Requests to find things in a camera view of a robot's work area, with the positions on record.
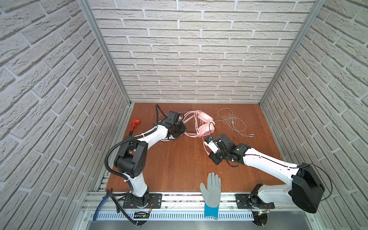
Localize grey white headphone cable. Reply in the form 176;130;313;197
214;107;255;138

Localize pink headphones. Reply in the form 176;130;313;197
183;110;215;138

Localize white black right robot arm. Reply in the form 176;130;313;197
204;134;325;214

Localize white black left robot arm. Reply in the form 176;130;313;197
114;121;186;198

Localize red black pipe wrench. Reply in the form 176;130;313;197
128;118;141;136

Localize grey blue work glove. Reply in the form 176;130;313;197
199;172;221;220

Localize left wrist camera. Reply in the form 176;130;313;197
166;111;180;125

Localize black corrugated cable conduit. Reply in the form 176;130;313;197
104;103;167;180

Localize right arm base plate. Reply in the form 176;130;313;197
235;194;275;209

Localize aluminium floor rail left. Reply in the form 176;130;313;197
111;103;135;147

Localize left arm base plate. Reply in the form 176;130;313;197
123;193;163;209

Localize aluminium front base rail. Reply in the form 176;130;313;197
71;192;324;230

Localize blue cable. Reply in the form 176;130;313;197
92;189;113;221

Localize aluminium corner post left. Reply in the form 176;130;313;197
79;0;132;106

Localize aluminium corner post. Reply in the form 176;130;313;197
258;0;326;106
79;0;132;106

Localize aluminium corner post right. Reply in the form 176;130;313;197
258;0;326;106

